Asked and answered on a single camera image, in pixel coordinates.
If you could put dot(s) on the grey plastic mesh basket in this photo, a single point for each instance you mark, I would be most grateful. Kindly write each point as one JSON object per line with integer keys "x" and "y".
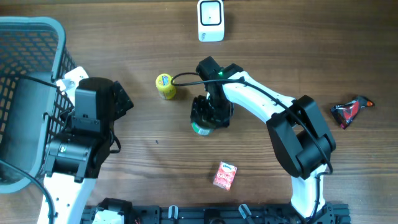
{"x": 33, "y": 57}

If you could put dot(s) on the round metal tin can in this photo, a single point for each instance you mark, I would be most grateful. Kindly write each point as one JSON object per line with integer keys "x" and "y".
{"x": 203, "y": 129}

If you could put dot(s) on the white barcode scanner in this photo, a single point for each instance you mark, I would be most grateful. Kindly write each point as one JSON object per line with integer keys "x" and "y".
{"x": 210, "y": 17}

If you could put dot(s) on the red tissue packet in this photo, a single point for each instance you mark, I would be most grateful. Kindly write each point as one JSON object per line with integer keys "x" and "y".
{"x": 224, "y": 175}

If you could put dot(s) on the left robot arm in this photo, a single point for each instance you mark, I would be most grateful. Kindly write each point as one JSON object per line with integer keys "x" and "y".
{"x": 75, "y": 155}

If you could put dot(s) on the black snack bag orange sticker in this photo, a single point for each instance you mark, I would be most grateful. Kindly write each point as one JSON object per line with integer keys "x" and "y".
{"x": 344, "y": 114}

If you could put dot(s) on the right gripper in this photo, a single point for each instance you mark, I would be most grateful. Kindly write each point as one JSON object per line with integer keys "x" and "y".
{"x": 199, "y": 107}

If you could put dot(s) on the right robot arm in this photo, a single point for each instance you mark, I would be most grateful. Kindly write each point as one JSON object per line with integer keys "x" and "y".
{"x": 300, "y": 137}

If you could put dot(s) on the yellow plastic jar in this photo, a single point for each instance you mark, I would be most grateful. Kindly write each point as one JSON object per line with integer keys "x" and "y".
{"x": 164, "y": 85}

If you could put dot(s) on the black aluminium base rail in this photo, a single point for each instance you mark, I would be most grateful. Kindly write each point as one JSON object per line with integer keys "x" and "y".
{"x": 269, "y": 213}

